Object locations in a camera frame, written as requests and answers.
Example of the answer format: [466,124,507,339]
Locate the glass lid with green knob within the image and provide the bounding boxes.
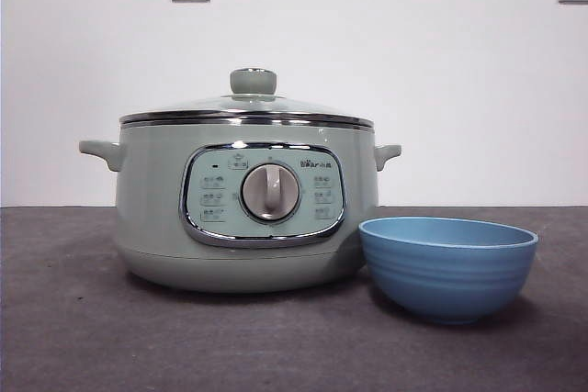
[119,67,374,129]

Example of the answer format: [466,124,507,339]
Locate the pale green electric steamer pot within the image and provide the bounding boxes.
[78,121,402,293]

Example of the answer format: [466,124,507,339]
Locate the blue ribbed bowl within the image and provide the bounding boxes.
[358,218,539,325]

